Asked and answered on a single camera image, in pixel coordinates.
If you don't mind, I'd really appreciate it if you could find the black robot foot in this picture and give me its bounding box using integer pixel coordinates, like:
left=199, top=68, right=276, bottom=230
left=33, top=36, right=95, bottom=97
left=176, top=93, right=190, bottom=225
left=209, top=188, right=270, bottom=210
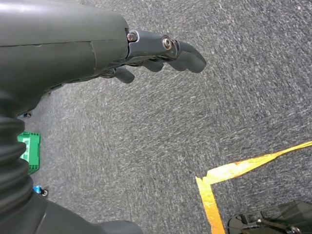
left=227, top=200, right=312, bottom=234

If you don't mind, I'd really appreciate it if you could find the blue metal shelf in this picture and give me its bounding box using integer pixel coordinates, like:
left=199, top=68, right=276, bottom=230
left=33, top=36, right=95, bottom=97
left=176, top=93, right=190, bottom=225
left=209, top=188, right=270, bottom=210
left=19, top=111, right=48, bottom=197

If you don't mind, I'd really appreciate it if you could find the green plastic crate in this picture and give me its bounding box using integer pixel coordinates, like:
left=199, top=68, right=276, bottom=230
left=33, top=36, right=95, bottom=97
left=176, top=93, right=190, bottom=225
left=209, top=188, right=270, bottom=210
left=17, top=132, right=41, bottom=175

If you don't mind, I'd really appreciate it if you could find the yellow floor tape square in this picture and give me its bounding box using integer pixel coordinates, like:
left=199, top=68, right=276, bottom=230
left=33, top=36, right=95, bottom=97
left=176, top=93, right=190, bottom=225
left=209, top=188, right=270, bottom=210
left=195, top=140, right=312, bottom=234

